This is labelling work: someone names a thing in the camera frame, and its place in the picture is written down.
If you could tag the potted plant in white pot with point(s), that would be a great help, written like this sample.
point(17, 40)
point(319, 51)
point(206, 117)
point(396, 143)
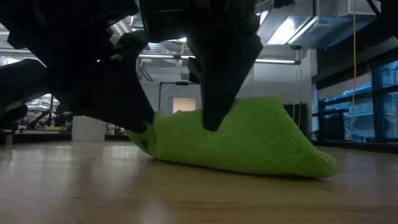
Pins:
point(88, 129)

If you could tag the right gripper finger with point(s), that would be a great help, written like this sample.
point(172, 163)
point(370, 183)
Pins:
point(220, 93)

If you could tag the black background stand frame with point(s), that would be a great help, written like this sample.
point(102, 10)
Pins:
point(180, 83)

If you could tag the black background robot arm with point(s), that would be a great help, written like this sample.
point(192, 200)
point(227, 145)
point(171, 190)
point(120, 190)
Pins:
point(46, 116)

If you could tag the green microfiber towel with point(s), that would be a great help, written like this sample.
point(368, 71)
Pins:
point(242, 140)

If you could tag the long ceiling light strip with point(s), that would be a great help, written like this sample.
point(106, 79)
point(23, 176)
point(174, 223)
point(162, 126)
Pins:
point(276, 61)

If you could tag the black background panel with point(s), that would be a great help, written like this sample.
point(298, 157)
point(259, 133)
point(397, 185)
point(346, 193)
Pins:
point(297, 113)

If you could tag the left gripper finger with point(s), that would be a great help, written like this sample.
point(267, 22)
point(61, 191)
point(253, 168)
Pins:
point(109, 96)

